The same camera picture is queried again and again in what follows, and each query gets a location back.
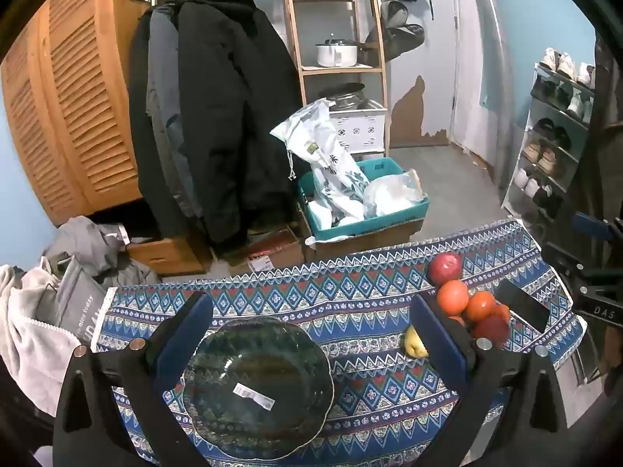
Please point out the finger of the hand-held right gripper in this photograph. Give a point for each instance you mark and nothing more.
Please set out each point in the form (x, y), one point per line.
(567, 262)
(598, 226)

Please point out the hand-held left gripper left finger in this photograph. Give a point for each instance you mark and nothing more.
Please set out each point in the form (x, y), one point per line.
(187, 335)

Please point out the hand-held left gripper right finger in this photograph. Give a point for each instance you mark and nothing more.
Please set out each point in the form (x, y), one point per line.
(433, 335)

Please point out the yellow lemon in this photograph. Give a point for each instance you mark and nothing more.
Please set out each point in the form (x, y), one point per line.
(415, 343)

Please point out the large orange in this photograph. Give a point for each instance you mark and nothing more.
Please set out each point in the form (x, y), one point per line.
(452, 297)

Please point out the medium orange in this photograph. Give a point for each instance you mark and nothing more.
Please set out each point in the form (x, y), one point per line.
(480, 306)

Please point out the red apple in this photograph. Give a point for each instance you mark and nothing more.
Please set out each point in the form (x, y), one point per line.
(492, 331)
(445, 268)

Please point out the small tangerine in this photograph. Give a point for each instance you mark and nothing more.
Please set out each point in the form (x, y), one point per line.
(503, 312)

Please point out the dark green glass plate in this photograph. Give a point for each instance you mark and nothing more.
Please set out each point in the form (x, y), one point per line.
(263, 379)

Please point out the black phone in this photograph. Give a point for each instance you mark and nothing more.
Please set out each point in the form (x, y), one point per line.
(523, 304)

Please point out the wooden drawer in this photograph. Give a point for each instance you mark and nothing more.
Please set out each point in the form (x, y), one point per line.
(168, 255)

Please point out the blue patterned tablecloth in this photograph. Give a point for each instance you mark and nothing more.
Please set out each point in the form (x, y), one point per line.
(350, 301)

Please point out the grey tote bag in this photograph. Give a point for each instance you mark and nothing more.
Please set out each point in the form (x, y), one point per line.
(80, 296)

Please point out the large cardboard box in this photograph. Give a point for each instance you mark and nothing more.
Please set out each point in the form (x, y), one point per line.
(360, 243)

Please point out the flat cardboard box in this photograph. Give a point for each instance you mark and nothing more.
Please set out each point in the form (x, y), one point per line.
(272, 253)

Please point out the teal plastic bin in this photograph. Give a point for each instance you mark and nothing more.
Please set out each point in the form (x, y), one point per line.
(389, 219)

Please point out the grey shoe rack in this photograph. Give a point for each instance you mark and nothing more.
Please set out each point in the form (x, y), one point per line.
(555, 107)

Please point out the grey clothes pile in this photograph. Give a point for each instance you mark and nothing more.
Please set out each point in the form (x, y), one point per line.
(92, 243)

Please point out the clear plastic bag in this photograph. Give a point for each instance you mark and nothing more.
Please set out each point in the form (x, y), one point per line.
(394, 192)

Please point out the group of shoes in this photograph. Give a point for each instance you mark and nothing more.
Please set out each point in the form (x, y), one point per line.
(564, 65)

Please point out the white door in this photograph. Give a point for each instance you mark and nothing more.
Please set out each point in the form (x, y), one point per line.
(474, 58)

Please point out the white printed bag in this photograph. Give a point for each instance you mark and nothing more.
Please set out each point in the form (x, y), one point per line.
(323, 155)

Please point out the white plastic basket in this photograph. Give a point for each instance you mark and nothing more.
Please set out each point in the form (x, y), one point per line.
(360, 129)

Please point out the black jacket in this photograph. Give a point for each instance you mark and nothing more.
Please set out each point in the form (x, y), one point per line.
(224, 107)

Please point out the grey jacket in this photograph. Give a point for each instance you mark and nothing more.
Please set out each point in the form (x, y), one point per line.
(163, 87)

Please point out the steel pot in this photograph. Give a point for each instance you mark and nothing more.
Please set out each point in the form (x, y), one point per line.
(343, 95)

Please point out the wooden louvered wardrobe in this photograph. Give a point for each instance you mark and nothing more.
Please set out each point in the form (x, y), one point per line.
(68, 97)

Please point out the hanging dark bags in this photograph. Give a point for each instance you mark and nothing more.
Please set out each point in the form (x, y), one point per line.
(399, 34)

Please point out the white cooking pot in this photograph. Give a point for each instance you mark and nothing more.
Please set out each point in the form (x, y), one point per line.
(336, 53)

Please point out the wooden shelf rack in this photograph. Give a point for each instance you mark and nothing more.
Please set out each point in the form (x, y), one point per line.
(297, 34)

